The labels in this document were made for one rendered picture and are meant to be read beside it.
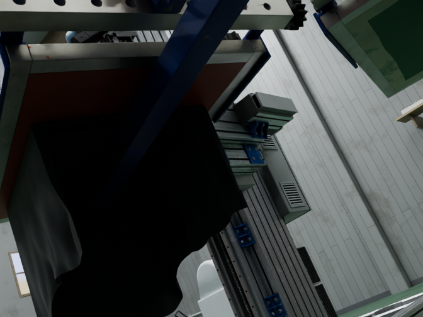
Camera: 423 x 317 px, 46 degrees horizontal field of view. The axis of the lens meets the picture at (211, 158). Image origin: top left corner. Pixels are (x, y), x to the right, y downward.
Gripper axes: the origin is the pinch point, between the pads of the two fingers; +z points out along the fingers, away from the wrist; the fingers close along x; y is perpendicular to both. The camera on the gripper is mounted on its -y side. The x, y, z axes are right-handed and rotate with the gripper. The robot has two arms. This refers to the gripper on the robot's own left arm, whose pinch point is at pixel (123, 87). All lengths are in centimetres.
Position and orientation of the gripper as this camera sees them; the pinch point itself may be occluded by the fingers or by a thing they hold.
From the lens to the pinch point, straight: 121.0
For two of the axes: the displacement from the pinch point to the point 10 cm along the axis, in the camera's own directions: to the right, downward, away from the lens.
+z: 3.8, 8.7, -3.2
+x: -4.3, 4.7, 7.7
